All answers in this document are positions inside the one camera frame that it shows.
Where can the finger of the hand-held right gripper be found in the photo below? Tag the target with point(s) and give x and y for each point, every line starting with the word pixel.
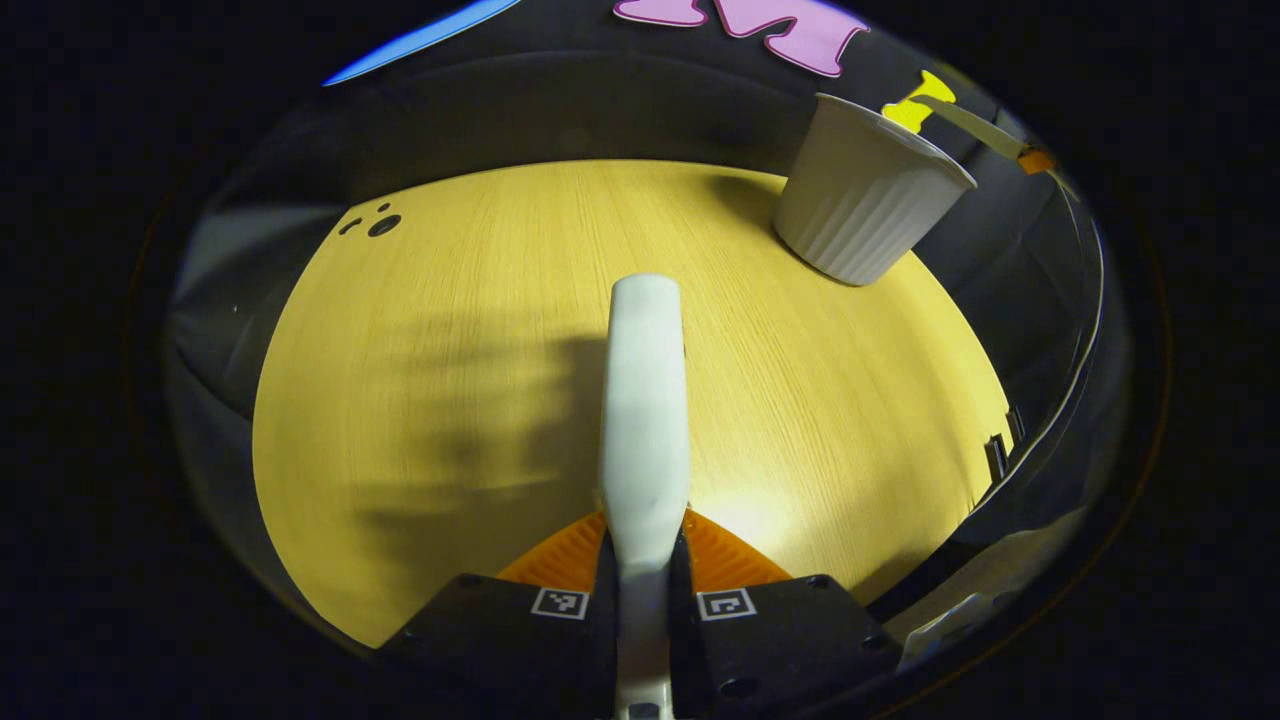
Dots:
pixel 1036 160

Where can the white ribbed garbage bin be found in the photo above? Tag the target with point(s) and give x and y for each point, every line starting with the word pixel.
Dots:
pixel 860 200

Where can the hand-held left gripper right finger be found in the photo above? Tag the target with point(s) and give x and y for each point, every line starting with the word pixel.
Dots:
pixel 790 640

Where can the black backdrop cloth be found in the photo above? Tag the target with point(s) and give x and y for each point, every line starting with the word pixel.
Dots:
pixel 560 110

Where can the white dustpan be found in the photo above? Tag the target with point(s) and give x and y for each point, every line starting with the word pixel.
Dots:
pixel 980 128

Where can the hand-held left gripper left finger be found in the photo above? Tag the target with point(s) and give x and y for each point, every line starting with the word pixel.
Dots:
pixel 500 640

